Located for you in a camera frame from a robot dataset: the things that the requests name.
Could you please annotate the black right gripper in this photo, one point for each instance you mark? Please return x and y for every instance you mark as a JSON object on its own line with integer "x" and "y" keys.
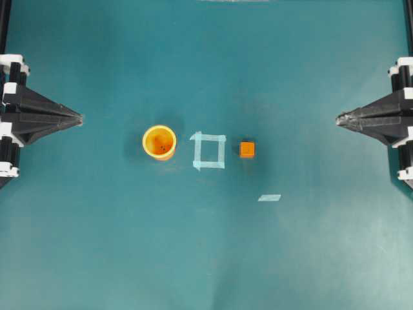
{"x": 396, "y": 130}

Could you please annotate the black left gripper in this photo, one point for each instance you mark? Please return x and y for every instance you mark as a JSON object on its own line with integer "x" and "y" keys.
{"x": 26, "y": 128}

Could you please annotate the orange plastic cup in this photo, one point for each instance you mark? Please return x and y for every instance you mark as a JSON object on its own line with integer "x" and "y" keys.
{"x": 159, "y": 142}

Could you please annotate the small orange cube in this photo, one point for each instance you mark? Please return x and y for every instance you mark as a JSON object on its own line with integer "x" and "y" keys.
{"x": 247, "y": 149}

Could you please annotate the light blue tape strip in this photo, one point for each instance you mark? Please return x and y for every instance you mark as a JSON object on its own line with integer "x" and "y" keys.
{"x": 269, "y": 198}

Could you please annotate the light blue tape square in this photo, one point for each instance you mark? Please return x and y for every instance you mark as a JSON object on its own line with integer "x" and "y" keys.
{"x": 209, "y": 151}

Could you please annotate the black left frame post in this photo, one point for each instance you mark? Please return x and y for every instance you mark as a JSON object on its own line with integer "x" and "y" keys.
{"x": 5, "y": 8}

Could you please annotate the black frame post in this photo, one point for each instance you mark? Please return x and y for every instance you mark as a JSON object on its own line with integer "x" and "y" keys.
{"x": 408, "y": 14}
{"x": 5, "y": 8}

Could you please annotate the black right frame post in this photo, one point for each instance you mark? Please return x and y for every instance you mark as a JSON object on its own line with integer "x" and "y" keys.
{"x": 408, "y": 14}

